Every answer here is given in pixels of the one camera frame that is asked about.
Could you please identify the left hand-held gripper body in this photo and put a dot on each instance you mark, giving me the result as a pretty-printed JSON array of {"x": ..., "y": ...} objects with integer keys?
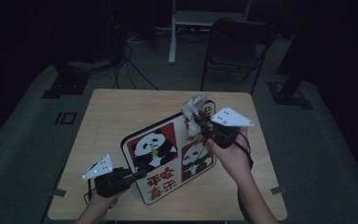
[{"x": 112, "y": 183}]

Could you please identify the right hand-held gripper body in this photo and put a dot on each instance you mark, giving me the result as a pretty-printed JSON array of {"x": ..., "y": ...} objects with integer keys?
[{"x": 225, "y": 135}]

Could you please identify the grey cloth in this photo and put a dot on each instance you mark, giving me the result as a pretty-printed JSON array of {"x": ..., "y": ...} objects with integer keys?
[{"x": 192, "y": 107}]

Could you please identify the panda picture board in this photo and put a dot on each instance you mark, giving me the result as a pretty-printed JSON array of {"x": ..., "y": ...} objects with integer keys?
[{"x": 164, "y": 155}]

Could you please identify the person's left hand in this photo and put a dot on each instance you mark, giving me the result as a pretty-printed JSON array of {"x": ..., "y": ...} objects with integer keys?
[{"x": 105, "y": 201}]

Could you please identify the person's right hand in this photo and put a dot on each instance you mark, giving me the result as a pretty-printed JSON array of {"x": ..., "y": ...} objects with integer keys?
[{"x": 234, "y": 158}]

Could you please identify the grey tape piece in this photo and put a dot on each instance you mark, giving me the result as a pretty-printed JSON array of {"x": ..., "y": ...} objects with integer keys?
[
  {"x": 278, "y": 190},
  {"x": 57, "y": 192}
]

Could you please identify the black stand base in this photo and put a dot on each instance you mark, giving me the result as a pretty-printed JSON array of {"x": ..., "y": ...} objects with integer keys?
[
  {"x": 66, "y": 82},
  {"x": 290, "y": 93}
]

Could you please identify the black folding chair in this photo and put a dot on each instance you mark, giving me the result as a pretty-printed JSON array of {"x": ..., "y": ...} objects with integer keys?
[{"x": 236, "y": 46}]

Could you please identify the white-legged desk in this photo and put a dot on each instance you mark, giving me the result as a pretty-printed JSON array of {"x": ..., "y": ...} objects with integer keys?
[{"x": 199, "y": 17}]

